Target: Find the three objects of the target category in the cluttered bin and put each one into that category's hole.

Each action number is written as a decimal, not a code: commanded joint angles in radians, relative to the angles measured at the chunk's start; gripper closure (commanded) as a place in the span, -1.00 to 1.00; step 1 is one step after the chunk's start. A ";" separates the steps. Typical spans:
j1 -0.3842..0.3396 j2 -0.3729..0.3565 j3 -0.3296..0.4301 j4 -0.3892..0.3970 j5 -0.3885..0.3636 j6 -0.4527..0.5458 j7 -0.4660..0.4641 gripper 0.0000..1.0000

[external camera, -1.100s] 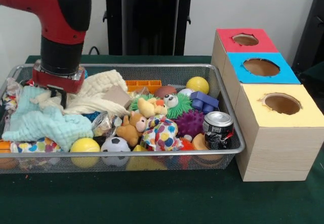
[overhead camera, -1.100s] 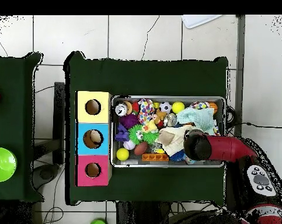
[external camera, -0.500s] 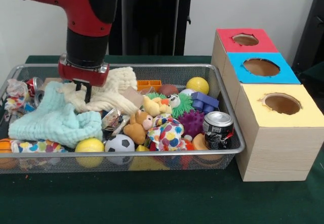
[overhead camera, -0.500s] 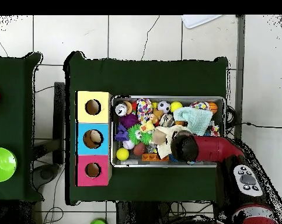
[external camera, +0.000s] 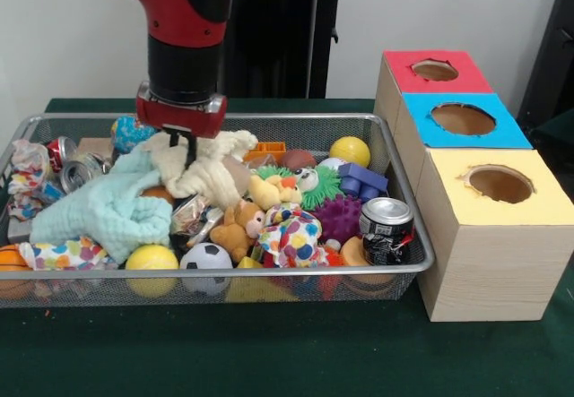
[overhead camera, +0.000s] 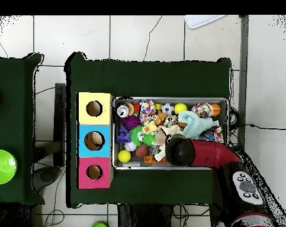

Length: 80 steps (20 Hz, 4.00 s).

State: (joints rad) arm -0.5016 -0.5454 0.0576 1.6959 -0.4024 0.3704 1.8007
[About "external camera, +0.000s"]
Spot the shallow wire mesh bin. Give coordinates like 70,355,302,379
0,112,437,311

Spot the black chair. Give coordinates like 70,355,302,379
515,0,574,147

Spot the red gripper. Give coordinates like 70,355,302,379
135,81,229,166

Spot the cream waffle cloth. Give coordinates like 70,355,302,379
141,128,259,208

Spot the purple spiky ball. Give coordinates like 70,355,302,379
309,194,364,245

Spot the smooth yellow ball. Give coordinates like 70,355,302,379
329,135,372,168

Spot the small orange basketball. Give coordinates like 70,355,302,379
0,244,32,300

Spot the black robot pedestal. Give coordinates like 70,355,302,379
214,0,362,99

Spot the green spiky toy with eyes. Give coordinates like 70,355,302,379
250,165,343,212

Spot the mint waffle cloth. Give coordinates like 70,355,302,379
29,148,174,263

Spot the yellow tennis-style ball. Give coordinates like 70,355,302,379
125,244,179,298

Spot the dark green side table cloth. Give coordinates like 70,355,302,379
531,109,574,156

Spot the small soccer ball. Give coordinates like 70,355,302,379
178,242,234,295

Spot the polka dot cloth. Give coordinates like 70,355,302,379
257,203,324,269

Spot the black and white can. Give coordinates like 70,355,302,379
360,196,416,267

